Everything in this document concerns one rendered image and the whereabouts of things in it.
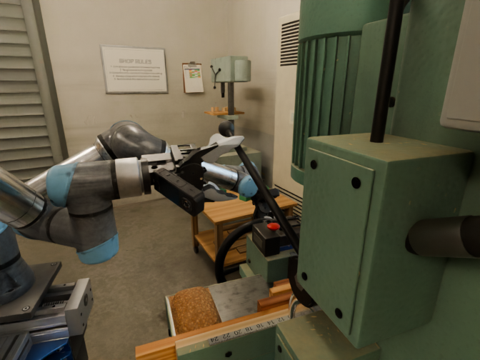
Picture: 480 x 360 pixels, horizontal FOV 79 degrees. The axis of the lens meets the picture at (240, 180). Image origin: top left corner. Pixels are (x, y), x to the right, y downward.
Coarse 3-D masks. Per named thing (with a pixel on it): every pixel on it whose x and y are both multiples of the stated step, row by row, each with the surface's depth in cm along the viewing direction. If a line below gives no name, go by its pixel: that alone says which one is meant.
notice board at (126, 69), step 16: (112, 48) 286; (128, 48) 293; (144, 48) 300; (160, 48) 307; (112, 64) 290; (128, 64) 297; (144, 64) 304; (160, 64) 311; (112, 80) 294; (128, 80) 301; (144, 80) 308; (160, 80) 316
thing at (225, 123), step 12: (228, 132) 61; (240, 156) 55; (252, 168) 51; (264, 192) 46; (276, 204) 44; (276, 216) 43; (288, 228) 40; (300, 288) 34; (300, 300) 35; (312, 300) 32
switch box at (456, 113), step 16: (464, 16) 14; (464, 32) 15; (464, 48) 14; (464, 64) 15; (464, 80) 15; (448, 96) 16; (464, 96) 15; (448, 112) 16; (464, 112) 15; (448, 128) 16; (464, 128) 15
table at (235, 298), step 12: (240, 264) 80; (252, 276) 70; (216, 288) 66; (228, 288) 66; (240, 288) 66; (252, 288) 66; (264, 288) 66; (168, 300) 63; (216, 300) 63; (228, 300) 63; (240, 300) 63; (252, 300) 63; (168, 312) 59; (228, 312) 59; (240, 312) 59; (252, 312) 59; (168, 324) 62
